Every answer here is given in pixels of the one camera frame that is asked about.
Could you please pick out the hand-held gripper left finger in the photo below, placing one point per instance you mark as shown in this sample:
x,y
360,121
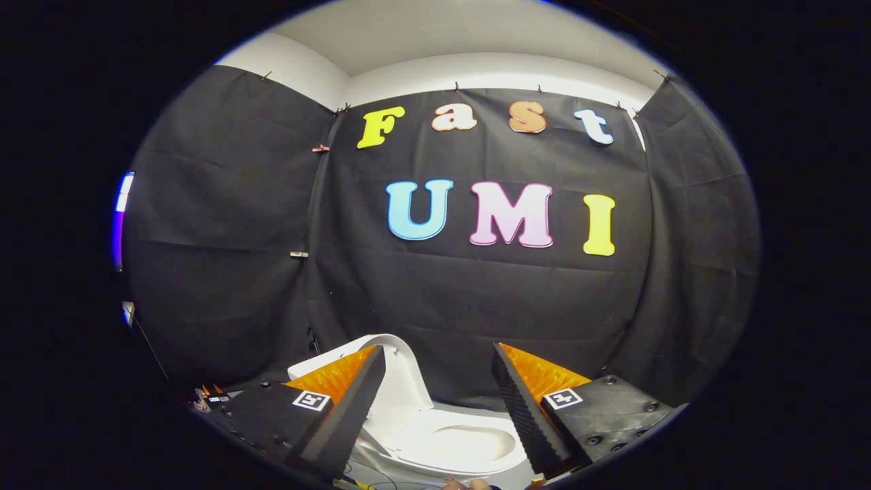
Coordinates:
x,y
347,415

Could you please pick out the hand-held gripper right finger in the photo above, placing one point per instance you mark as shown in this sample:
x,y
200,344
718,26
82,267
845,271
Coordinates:
x,y
527,415

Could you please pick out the white toilet lid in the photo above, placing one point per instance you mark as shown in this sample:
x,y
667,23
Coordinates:
x,y
401,381

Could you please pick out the white toilet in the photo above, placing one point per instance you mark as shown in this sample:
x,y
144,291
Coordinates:
x,y
463,416

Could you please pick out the black backdrop cloth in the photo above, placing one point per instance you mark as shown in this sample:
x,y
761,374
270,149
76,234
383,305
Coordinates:
x,y
476,306

